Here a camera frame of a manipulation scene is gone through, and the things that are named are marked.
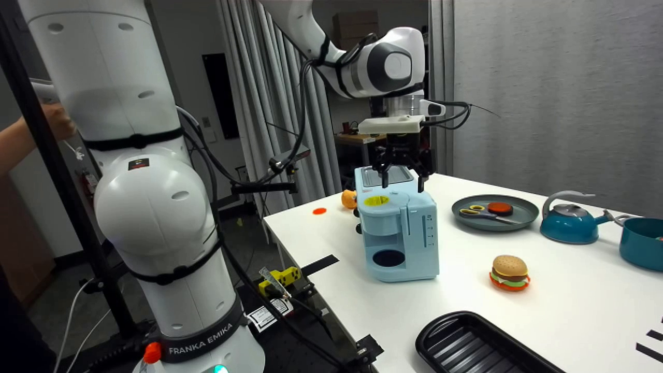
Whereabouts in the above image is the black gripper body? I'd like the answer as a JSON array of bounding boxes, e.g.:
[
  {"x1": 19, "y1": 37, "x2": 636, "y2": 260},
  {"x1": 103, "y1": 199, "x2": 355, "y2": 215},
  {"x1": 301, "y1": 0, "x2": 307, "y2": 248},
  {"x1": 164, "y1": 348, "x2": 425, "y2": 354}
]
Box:
[{"x1": 367, "y1": 133, "x2": 435, "y2": 173}]

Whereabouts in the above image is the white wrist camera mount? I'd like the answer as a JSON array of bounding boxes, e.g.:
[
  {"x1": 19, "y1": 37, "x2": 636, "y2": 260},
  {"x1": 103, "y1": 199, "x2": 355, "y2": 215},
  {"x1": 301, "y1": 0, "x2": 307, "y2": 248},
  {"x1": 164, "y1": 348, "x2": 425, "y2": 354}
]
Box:
[{"x1": 357, "y1": 95, "x2": 448, "y2": 137}]

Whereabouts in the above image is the black slanted frame pole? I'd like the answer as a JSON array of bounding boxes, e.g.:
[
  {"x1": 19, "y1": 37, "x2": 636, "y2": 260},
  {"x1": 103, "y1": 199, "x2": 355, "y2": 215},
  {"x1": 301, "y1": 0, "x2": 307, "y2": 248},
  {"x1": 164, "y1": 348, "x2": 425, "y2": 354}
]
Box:
[{"x1": 0, "y1": 0, "x2": 141, "y2": 339}]

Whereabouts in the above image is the person's forearm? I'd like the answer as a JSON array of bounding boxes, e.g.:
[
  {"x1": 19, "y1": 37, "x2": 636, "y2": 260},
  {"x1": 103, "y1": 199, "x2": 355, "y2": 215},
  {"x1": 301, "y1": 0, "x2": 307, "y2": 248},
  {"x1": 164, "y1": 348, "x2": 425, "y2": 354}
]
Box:
[{"x1": 0, "y1": 116, "x2": 38, "y2": 183}]

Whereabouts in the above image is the white bottle orange cap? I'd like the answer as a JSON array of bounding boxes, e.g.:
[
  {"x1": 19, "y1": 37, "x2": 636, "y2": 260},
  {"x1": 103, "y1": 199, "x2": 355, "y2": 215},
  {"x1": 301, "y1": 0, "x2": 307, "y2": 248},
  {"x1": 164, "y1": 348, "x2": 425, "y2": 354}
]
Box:
[{"x1": 132, "y1": 339, "x2": 167, "y2": 373}]

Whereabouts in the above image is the light blue breakfast station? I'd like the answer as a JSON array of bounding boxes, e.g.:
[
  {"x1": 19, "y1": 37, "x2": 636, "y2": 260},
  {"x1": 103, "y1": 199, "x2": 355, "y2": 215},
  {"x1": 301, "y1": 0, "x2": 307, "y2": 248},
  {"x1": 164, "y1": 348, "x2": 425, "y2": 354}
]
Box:
[{"x1": 353, "y1": 164, "x2": 442, "y2": 285}]

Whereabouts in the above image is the long black tape mark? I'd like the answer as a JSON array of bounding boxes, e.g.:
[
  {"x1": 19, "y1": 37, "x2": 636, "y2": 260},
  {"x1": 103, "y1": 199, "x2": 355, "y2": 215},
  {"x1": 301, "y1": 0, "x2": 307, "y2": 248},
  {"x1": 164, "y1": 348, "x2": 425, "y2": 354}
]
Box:
[{"x1": 634, "y1": 339, "x2": 663, "y2": 364}]

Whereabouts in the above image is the red toy food slice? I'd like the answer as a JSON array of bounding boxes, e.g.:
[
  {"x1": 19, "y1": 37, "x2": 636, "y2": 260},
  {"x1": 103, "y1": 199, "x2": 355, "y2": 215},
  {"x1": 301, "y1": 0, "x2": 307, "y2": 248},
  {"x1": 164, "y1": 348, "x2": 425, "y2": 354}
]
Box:
[{"x1": 485, "y1": 199, "x2": 516, "y2": 217}]

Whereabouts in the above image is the white floor cable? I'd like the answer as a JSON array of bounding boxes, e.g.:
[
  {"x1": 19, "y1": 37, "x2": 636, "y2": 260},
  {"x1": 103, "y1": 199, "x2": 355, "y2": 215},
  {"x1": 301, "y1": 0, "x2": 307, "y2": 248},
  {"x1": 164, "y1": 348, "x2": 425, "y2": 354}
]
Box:
[{"x1": 51, "y1": 278, "x2": 115, "y2": 373}]

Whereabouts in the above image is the dark grey round plate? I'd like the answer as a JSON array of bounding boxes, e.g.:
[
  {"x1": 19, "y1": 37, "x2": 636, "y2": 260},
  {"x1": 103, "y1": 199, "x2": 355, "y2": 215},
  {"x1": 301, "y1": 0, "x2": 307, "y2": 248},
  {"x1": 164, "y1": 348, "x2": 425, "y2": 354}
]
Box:
[{"x1": 452, "y1": 192, "x2": 540, "y2": 235}]

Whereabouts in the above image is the teal cooking pot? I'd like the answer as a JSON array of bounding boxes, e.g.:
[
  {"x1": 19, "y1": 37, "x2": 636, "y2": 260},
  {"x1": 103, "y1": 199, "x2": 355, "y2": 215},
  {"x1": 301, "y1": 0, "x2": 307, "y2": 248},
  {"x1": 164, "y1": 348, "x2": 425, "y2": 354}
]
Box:
[{"x1": 615, "y1": 213, "x2": 663, "y2": 274}]

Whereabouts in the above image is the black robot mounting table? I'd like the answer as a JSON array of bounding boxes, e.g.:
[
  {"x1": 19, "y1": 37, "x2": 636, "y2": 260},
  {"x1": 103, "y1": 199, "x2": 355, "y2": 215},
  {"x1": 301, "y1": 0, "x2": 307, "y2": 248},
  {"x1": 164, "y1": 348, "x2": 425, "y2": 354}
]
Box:
[{"x1": 220, "y1": 199, "x2": 390, "y2": 373}]

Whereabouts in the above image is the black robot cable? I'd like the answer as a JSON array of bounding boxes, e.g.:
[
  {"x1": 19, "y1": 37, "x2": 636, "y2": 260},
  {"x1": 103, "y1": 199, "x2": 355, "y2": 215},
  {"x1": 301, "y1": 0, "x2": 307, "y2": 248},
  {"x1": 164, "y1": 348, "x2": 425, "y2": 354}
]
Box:
[{"x1": 174, "y1": 60, "x2": 313, "y2": 192}]

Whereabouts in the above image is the person's hand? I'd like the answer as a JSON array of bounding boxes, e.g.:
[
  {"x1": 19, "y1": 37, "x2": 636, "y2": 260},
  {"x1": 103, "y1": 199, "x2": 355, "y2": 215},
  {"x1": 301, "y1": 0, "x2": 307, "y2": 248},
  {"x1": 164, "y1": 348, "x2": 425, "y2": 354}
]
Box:
[{"x1": 41, "y1": 101, "x2": 79, "y2": 143}]

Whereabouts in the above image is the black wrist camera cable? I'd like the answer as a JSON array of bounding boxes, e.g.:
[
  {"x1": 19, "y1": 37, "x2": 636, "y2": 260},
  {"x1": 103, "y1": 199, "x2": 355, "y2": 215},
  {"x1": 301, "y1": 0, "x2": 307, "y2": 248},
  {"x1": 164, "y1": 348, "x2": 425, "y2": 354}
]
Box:
[{"x1": 422, "y1": 100, "x2": 478, "y2": 133}]

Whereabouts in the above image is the toy hamburger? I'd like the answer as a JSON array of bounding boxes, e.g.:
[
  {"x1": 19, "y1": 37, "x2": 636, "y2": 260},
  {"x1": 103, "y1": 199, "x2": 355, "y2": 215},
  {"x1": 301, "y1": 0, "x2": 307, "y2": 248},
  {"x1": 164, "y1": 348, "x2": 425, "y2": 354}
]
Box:
[{"x1": 486, "y1": 253, "x2": 533, "y2": 293}]

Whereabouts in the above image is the teal kettle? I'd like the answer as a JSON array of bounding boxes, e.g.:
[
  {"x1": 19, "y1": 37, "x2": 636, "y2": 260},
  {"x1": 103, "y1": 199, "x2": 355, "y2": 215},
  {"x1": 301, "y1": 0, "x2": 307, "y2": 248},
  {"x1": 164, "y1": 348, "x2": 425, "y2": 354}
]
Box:
[{"x1": 538, "y1": 190, "x2": 615, "y2": 246}]

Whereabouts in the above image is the grey backdrop curtain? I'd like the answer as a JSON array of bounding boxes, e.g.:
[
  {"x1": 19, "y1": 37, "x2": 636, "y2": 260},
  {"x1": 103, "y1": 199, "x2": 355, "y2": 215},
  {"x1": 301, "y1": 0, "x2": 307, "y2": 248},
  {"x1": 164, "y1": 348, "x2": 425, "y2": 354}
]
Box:
[{"x1": 452, "y1": 0, "x2": 663, "y2": 217}]

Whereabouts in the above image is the wide black tape strip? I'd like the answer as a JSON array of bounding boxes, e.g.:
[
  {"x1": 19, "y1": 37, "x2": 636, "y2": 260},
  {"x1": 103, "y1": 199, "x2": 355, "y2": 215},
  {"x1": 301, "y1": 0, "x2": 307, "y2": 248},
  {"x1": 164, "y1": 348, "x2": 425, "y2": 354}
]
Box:
[{"x1": 297, "y1": 253, "x2": 339, "y2": 278}]

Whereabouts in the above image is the white marker tag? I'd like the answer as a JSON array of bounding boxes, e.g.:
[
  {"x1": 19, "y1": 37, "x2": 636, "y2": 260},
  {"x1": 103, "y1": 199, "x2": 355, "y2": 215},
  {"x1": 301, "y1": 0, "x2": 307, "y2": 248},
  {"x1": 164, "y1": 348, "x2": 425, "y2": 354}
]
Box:
[{"x1": 244, "y1": 305, "x2": 278, "y2": 331}]

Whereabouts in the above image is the grey pleated curtain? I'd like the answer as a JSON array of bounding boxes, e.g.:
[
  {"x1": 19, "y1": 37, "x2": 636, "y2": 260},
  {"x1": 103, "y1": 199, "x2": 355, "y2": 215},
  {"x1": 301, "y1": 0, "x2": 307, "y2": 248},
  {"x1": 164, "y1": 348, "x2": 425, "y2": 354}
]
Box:
[{"x1": 215, "y1": 0, "x2": 345, "y2": 209}]

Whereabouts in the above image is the black ridged grill tray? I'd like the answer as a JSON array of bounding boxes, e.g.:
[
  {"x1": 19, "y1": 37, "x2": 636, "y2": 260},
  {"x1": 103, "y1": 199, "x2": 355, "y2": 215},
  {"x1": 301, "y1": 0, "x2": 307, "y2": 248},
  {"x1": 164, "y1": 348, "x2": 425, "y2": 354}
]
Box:
[{"x1": 414, "y1": 309, "x2": 568, "y2": 373}]

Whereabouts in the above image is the yellow black clamp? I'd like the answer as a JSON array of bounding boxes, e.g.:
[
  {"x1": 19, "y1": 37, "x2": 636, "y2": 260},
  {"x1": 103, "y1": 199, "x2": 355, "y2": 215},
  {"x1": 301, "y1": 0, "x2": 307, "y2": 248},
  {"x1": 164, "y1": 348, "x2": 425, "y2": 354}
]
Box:
[{"x1": 257, "y1": 266, "x2": 305, "y2": 298}]

